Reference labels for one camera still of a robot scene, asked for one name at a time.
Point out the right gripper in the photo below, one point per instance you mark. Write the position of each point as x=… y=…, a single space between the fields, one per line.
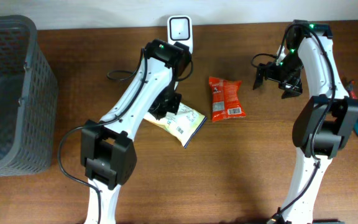
x=278 y=76

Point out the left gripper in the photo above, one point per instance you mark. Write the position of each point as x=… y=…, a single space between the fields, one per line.
x=165 y=106

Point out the beige snack bag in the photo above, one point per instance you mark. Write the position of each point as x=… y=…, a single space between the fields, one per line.
x=183 y=125

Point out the red snack bag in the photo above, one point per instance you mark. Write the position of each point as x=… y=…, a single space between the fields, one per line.
x=225 y=103

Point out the hex wrench set packet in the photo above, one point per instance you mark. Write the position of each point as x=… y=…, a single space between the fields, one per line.
x=350 y=89

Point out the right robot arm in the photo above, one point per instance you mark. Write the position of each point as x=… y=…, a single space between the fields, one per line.
x=326 y=122

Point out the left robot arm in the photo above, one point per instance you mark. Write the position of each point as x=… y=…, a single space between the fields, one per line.
x=107 y=146

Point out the grey plastic mesh basket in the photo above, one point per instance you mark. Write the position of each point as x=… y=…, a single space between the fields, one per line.
x=28 y=100

